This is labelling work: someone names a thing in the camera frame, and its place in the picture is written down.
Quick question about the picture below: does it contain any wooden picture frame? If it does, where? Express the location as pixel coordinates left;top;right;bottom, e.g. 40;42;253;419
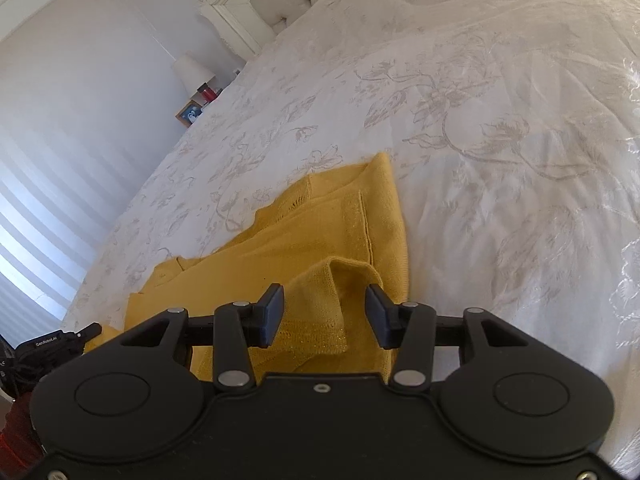
175;100;204;128

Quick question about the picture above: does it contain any white floral bedspread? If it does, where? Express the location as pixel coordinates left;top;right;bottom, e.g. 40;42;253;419
61;0;640;466

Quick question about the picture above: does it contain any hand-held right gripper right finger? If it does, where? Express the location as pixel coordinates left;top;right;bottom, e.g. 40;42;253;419
364;283;529;392

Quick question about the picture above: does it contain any yellow knit sweater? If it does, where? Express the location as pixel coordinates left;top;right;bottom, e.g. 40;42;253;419
82;151;410;382

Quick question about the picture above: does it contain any white shade table lamp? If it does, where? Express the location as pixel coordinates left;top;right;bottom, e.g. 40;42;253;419
171;53;217;97

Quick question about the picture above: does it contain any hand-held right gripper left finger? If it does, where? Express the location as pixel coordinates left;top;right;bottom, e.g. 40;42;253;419
116;283;285;394

